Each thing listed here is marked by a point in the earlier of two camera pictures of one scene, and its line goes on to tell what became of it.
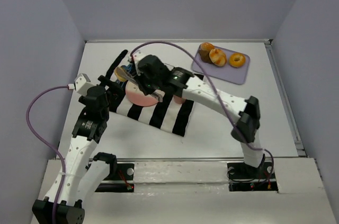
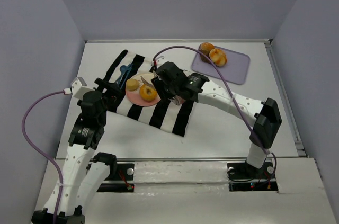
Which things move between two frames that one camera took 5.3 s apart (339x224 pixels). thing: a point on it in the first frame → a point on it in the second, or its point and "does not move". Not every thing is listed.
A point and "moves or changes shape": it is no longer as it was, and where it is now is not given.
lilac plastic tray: (238, 75) does not move
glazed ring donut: (237, 60) moves or changes shape
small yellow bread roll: (121, 74) → (132, 84)
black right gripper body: (143, 84) → (162, 86)
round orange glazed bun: (217, 57) does not move
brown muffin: (204, 51) does not move
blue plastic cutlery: (128, 67) does not move
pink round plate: (137, 97) does not move
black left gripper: (110, 81) does not move
